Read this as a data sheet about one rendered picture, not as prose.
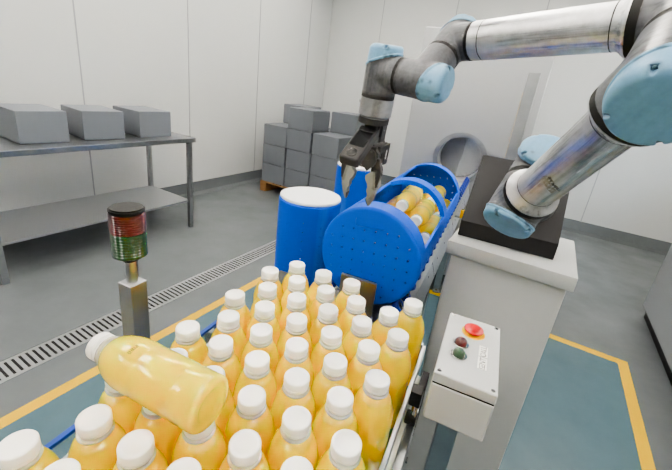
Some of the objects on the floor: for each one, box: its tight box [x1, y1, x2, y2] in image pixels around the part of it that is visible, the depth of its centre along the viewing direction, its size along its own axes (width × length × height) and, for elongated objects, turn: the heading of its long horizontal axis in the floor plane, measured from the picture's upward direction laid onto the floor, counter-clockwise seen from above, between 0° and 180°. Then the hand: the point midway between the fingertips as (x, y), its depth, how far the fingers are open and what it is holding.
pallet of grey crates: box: [260, 104, 365, 192], centre depth 508 cm, size 120×80×119 cm
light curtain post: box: [505, 72, 541, 160], centre depth 222 cm, size 6×6×170 cm
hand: (356, 198), depth 92 cm, fingers open, 5 cm apart
